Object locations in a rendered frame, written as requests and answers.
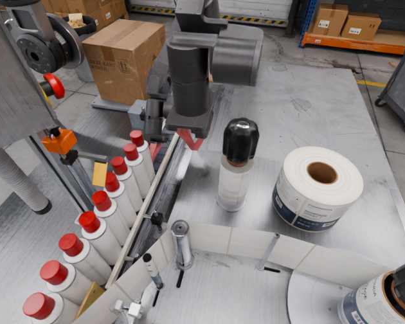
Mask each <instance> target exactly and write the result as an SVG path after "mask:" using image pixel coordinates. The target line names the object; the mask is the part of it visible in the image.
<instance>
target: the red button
mask: <svg viewBox="0 0 405 324"><path fill-rule="evenodd" d="M43 77H44V79H45V81H42V82H39V84H40V86H41V87H42V89H43V91H44V92H45V94H46V96H47V97H49V96H53V95H54V96H55V98H56V99H61V98H63V97H64V95H65V90H64V86H63V85H62V82H61V81H60V80H59V79H58V77H57V76H56V75H54V74H51V73H46V74H44V75H43Z"/></svg>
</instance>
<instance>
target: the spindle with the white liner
mask: <svg viewBox="0 0 405 324"><path fill-rule="evenodd" d="M259 137H260V135H259V131H258V127H257V124H256V123H255V122H254V121H252V120H249V119H247V118H243V117H241V118H234V119H232V120H231V121H230V122H229V123H228V125H227V127H226V128H225V129H224V135H223V144H222V153H223V155H222V156H221V159H220V175H219V189H218V194H217V202H218V204H219V206H220V207H221V208H223V209H224V210H227V211H231V212H234V211H237V210H240V209H241V208H242V207H243V206H244V205H245V201H246V193H247V190H248V185H249V180H250V177H251V173H252V169H253V165H254V160H253V158H254V156H255V154H256V151H257V145H258V141H259Z"/></svg>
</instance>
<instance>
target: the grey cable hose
mask: <svg viewBox="0 0 405 324"><path fill-rule="evenodd" d="M0 178H1V179H2V180H3V181H4V182H5V183H6V184H7V185H8V186H9V187H10V188H11V189H12V190H13V191H14V192H15V193H16V194H17V195H18V196H19V197H20V198H21V199H22V200H23V201H24V202H25V203H26V204H27V205H28V206H29V207H30V208H31V210H32V211H33V212H34V213H36V214H38V215H44V214H46V213H48V212H49V211H50V210H51V208H52V204H51V201H50V200H49V199H47V198H46V197H45V196H44V195H43V194H42V192H41V191H40V190H39V189H38V188H37V187H36V186H35V185H34V184H33V183H32V181H31V180H30V179H29V178H28V176H27V175H26V174H25V173H24V172H23V171H22V170H21V169H20V168H19V166H18V165H17V164H16V163H15V162H14V160H13V159H12V158H11V157H10V156H9V155H8V154H7V153H6V152H5V150H4V149H3V148H0Z"/></svg>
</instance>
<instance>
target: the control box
mask: <svg viewBox="0 0 405 324"><path fill-rule="evenodd" d="M56 119H57V115H56V112H55V110H53V107H52V105H51V103H50V101H49V100H48V97H47V96H46V94H45V92H44V91H43V89H42V87H41V86H40V84H39V83H38V81H37V80H36V78H35V76H34V75H33V73H32V71H31V69H30V67H29V65H28V64H27V62H26V60H25V59H24V57H23V54H22V53H21V51H20V49H19V48H18V46H17V44H16V43H15V41H14V39H13V37H12V35H11V33H10V32H9V30H8V28H7V27H6V24H5V23H4V21H3V19H2V17H1V16H0V148H2V147H5V146H7V145H9V144H11V143H14V142H16V141H19V140H21V139H23V138H26V137H28V136H31V135H32V134H35V133H37V132H40V131H43V130H44V129H47V128H49V127H52V126H54V125H55V120H56Z"/></svg>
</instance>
